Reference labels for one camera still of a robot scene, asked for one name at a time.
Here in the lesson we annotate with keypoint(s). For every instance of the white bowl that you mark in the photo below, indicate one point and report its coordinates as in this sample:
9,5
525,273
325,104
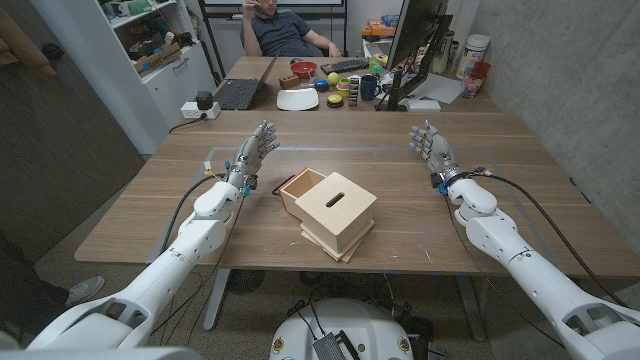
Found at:
297,99

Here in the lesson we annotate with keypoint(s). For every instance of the white shelf cabinet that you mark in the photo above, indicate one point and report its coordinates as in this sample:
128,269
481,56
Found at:
100,65

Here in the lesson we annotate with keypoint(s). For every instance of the red bowl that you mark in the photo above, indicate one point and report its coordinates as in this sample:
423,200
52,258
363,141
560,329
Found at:
304,69

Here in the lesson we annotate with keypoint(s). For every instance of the round black fan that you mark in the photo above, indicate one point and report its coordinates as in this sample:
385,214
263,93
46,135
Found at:
245,281

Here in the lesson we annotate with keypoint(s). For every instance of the black power adapter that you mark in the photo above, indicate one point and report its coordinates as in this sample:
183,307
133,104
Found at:
204,100

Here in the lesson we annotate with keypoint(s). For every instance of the red cup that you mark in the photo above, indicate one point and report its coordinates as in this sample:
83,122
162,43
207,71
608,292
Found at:
472,82

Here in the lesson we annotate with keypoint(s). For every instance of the blue disc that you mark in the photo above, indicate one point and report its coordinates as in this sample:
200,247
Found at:
321,85

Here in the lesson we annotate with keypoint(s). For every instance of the white paper sheet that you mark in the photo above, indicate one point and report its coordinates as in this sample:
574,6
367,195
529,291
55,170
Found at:
440,89

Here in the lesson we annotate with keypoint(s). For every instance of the small white box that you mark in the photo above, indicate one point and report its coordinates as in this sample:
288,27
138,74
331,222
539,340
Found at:
423,105

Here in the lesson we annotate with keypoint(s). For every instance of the person in dark shirt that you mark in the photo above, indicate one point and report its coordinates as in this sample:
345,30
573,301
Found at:
280,32

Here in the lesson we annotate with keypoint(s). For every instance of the black keyboard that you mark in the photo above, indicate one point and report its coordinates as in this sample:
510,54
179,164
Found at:
345,66

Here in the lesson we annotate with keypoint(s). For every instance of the yellow black lid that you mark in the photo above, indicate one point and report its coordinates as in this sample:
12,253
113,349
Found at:
335,101

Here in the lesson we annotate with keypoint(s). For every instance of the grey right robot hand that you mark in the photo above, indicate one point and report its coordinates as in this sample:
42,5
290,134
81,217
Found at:
440,152

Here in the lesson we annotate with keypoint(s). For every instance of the steel bottle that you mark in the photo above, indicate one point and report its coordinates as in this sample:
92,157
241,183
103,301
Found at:
442,52

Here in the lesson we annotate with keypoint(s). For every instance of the wooden box with slot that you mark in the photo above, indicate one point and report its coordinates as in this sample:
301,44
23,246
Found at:
335,215

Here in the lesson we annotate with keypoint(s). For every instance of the black monitor stand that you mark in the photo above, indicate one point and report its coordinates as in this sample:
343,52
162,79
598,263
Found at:
400,92

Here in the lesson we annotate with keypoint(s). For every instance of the thin plywood base board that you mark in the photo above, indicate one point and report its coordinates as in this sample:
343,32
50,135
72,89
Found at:
350,252

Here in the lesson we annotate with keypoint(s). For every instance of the dark laptop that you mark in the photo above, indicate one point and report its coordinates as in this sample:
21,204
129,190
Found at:
240,92

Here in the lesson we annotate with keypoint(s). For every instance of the cardboard box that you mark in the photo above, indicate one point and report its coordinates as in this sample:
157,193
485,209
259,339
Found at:
157,60

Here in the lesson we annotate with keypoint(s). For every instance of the orange box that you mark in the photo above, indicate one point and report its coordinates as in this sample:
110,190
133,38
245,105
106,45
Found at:
378,30

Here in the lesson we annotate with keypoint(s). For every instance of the white shoe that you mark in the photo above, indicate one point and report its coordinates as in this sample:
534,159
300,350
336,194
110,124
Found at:
85,290

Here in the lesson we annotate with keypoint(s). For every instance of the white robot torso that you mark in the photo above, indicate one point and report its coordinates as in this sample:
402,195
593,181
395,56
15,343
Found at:
345,325

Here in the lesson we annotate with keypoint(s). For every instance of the white canister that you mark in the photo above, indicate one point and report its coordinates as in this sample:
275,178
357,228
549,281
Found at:
472,52

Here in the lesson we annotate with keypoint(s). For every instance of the colourful stacking cups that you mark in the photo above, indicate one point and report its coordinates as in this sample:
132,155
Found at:
343,88

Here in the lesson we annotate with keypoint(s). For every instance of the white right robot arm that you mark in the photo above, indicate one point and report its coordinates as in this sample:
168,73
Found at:
530,270

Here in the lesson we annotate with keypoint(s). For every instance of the brown brick block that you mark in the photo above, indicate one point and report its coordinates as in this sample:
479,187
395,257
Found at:
289,81

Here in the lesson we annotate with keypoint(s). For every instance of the white power strip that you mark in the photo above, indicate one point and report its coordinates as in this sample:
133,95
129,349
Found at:
190,111

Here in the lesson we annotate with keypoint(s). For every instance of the green ball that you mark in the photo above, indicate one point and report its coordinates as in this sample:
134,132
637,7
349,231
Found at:
376,69

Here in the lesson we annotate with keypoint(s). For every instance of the red wooden drawer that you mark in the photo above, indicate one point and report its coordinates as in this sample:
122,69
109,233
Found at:
300,187

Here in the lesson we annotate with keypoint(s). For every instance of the black monitor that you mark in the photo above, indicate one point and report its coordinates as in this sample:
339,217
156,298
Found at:
415,30

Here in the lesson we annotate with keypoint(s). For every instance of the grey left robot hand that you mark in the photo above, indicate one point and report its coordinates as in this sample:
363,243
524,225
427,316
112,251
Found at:
250,155

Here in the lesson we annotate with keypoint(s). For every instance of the yellow ball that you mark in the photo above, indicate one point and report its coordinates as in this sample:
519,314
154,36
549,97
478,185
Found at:
333,78

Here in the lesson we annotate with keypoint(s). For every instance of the dark blue mug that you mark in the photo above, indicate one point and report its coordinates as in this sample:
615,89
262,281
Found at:
368,88

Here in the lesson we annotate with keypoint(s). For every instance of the grey table leg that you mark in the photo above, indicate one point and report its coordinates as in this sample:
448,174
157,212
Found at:
216,300
472,310

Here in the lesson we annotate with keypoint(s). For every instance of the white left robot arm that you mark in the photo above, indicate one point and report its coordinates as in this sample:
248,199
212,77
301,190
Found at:
165,260

